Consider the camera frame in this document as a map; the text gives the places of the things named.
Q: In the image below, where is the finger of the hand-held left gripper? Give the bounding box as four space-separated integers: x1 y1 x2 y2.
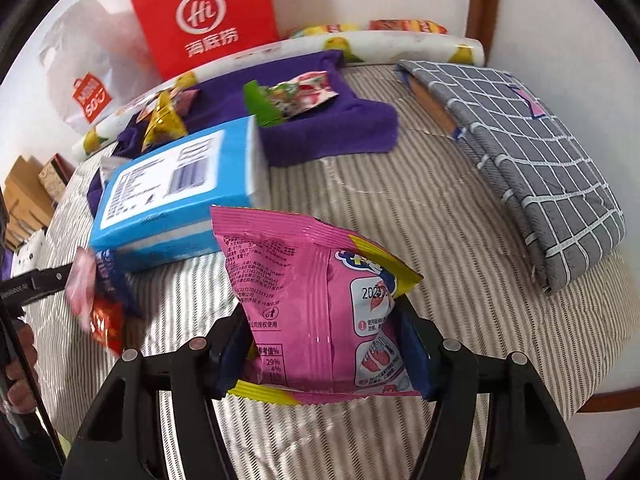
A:
0 249 143 317

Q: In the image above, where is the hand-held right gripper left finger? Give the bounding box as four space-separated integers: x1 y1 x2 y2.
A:
60 305 256 480

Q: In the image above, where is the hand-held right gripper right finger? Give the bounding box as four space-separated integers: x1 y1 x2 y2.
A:
392 300 583 480

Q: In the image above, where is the light pink snack packet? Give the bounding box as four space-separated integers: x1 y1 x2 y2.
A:
65 246 101 331

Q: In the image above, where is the red snack packet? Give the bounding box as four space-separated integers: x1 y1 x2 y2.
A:
87 295 126 356

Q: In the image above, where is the magenta snack packet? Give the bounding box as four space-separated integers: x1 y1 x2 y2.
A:
210 205 425 406

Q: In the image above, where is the yellow triangular snack packet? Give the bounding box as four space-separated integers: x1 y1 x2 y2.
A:
141 91 190 153

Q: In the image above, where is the pink white triangular snack packet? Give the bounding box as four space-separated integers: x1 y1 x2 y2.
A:
170 87 201 116

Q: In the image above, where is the green triangular snack packet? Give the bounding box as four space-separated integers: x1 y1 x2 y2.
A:
243 80 288 128

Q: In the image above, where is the green and pink candy packet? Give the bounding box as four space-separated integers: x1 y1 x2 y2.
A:
265 71 341 121

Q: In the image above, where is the person's left hand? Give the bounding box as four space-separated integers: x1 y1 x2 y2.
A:
2 320 40 413

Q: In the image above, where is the white black spotted pillow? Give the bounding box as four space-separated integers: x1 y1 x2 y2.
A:
12 227 51 268

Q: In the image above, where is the blue tissue pack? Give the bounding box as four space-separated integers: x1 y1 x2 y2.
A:
90 115 273 273

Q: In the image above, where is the wooden headboard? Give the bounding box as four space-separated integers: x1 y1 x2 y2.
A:
0 155 56 248

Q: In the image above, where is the striped quilted table cover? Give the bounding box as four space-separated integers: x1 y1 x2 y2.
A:
22 62 628 466

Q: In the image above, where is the grey checked folded cloth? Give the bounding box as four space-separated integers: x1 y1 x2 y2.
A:
395 59 627 295

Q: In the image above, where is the white plastic shopping bag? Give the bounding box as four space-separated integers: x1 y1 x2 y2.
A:
37 0 163 128

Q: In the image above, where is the purple towel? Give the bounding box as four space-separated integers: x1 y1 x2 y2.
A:
87 50 400 218

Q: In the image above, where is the brown book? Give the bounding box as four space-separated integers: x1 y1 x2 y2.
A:
407 77 463 141

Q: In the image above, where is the fruit print paper roll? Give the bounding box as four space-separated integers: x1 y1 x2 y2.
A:
71 30 487 161

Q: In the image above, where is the yellow snack bag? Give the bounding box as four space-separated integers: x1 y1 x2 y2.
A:
290 22 361 38

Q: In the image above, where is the orange red snack bag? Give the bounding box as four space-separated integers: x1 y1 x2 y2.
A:
369 19 448 35

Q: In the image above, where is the brown wooden door frame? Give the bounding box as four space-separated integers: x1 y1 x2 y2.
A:
465 0 502 61

